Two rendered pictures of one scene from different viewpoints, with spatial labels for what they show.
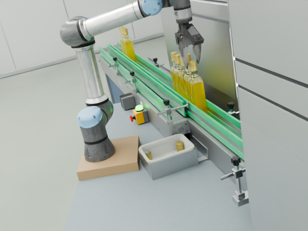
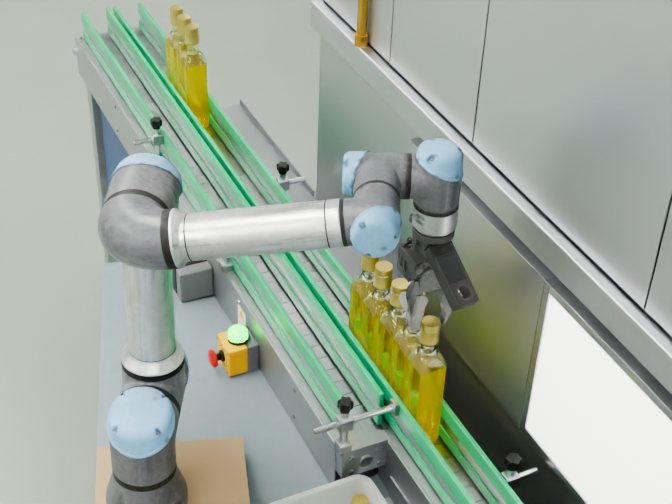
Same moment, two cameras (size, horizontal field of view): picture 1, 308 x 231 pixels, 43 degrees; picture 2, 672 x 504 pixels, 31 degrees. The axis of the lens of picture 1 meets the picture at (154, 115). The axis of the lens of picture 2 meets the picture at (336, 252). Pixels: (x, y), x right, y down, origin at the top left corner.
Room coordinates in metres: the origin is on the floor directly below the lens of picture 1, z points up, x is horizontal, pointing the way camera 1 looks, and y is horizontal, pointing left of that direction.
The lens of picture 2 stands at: (0.15, 0.30, 2.53)
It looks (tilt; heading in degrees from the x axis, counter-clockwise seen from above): 37 degrees down; 347
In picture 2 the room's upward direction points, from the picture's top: 2 degrees clockwise
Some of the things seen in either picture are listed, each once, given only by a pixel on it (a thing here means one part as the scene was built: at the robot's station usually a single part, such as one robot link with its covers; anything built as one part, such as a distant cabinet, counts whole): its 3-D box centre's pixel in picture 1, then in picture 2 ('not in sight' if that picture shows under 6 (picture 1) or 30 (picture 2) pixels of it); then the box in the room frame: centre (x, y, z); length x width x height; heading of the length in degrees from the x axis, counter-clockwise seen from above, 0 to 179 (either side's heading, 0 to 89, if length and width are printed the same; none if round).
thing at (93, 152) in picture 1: (97, 145); (145, 481); (1.70, 0.30, 0.84); 0.15 x 0.15 x 0.10
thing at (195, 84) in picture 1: (197, 96); (423, 393); (1.70, -0.22, 0.99); 0.06 x 0.06 x 0.21; 15
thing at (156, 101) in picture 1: (124, 73); (186, 179); (2.56, 0.14, 0.93); 1.75 x 0.01 x 0.08; 14
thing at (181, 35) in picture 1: (185, 31); (428, 252); (1.72, -0.21, 1.29); 0.09 x 0.08 x 0.12; 15
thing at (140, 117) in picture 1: (140, 116); (237, 352); (2.09, 0.08, 0.79); 0.07 x 0.07 x 0.07; 14
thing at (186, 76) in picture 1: (193, 93); (408, 373); (1.75, -0.21, 0.99); 0.06 x 0.06 x 0.21; 14
